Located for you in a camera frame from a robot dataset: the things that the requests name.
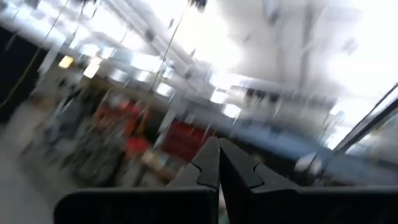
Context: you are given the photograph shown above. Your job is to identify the shelf with red bins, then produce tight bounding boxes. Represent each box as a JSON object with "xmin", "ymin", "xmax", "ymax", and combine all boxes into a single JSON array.
[{"xmin": 93, "ymin": 99, "xmax": 218, "ymax": 162}]

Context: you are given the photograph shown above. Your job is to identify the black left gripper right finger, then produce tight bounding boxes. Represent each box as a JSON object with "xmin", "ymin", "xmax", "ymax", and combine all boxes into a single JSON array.
[{"xmin": 219, "ymin": 138, "xmax": 398, "ymax": 224}]

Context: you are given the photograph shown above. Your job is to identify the black metal bar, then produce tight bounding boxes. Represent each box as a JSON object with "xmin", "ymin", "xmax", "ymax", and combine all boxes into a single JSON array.
[{"xmin": 331, "ymin": 83, "xmax": 398, "ymax": 156}]

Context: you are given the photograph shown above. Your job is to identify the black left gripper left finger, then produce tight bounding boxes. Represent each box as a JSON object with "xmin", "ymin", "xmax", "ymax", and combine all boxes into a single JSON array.
[{"xmin": 53, "ymin": 136, "xmax": 221, "ymax": 224}]

